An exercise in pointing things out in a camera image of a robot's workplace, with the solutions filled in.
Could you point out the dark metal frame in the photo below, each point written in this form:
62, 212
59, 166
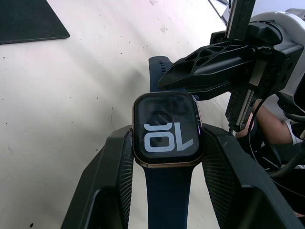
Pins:
220, 9

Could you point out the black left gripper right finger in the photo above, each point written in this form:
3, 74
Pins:
240, 186

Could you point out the rose gold smartwatch body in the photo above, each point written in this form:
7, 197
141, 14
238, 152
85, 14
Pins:
166, 128

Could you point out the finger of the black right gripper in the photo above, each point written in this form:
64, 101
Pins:
214, 82
221, 56

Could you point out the black table mat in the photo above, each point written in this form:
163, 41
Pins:
26, 20

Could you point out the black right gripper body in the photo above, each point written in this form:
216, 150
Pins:
286, 66

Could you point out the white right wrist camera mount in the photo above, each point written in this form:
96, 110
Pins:
291, 23

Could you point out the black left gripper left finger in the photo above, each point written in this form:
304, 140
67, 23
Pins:
104, 181

